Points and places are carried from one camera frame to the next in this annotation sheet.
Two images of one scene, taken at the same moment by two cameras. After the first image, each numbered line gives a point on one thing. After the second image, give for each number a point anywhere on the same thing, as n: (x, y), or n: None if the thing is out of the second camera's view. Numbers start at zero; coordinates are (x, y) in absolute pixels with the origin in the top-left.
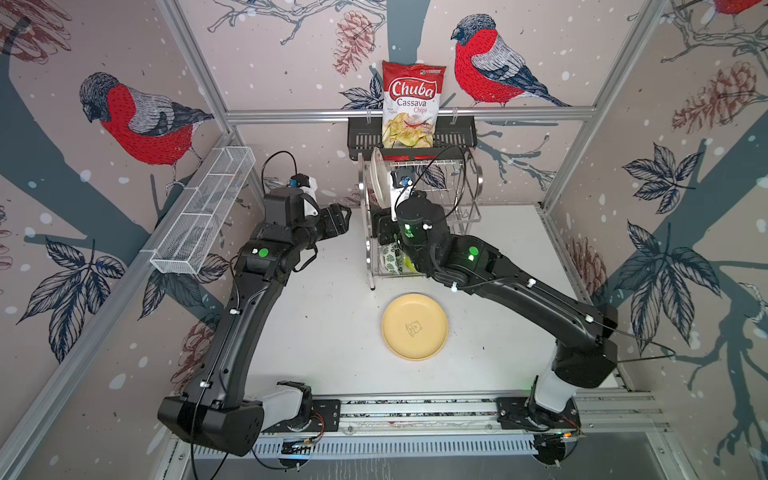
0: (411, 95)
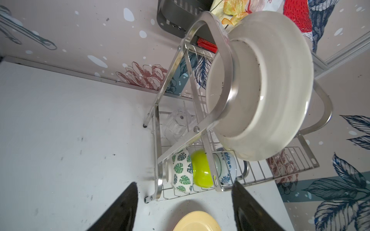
0: (230, 11)
